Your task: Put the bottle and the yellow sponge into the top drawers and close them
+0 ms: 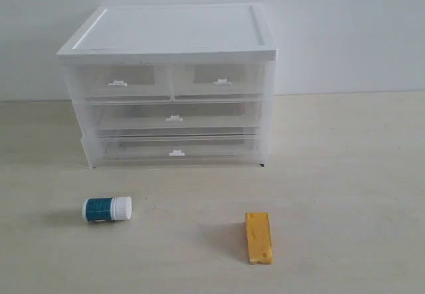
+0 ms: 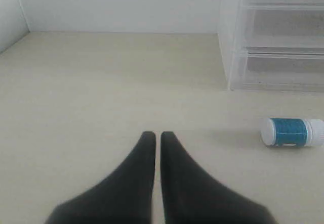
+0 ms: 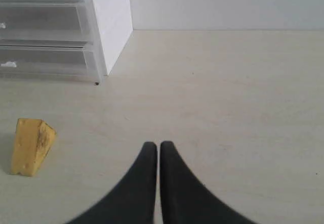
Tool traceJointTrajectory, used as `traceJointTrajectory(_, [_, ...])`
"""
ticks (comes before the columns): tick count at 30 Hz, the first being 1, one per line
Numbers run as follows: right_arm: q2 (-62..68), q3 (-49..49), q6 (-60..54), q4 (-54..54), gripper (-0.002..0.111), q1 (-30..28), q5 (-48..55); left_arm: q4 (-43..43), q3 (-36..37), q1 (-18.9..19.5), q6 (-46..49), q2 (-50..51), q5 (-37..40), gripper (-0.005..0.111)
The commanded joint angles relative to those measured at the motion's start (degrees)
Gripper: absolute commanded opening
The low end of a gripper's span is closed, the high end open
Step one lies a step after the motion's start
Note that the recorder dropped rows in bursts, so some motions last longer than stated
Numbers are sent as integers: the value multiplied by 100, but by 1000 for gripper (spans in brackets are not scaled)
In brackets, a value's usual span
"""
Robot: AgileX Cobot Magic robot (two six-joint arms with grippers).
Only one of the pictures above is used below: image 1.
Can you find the white plastic drawer cabinet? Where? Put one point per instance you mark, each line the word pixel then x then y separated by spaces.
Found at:
pixel 169 36

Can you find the yellow cheese wedge block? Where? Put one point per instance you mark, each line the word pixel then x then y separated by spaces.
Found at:
pixel 258 237

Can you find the teal label pill bottle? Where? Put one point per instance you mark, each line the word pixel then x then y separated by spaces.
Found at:
pixel 107 209

